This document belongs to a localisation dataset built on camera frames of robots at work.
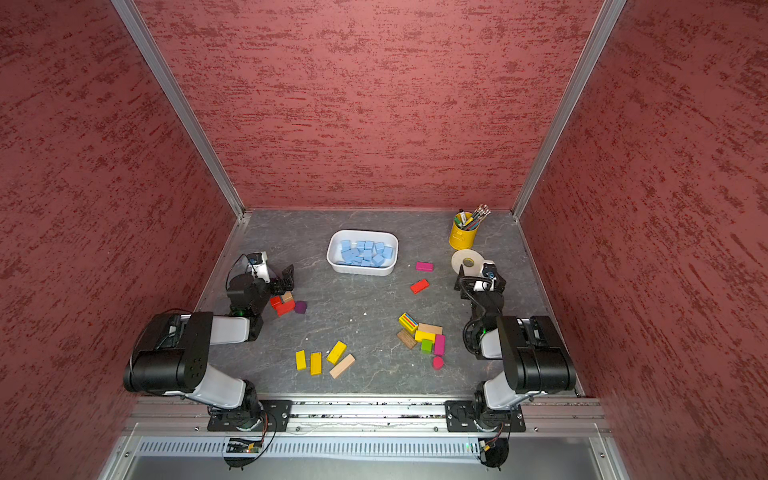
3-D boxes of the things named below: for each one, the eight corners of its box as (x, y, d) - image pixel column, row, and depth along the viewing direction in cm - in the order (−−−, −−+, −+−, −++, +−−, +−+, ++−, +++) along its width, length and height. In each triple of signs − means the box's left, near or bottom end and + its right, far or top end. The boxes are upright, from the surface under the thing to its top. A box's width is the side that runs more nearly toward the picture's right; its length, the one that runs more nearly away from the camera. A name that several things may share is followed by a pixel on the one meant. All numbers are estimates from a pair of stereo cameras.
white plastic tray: (327, 276, 103) (324, 267, 99) (333, 240, 114) (330, 229, 109) (398, 277, 104) (398, 267, 99) (397, 240, 114) (398, 230, 109)
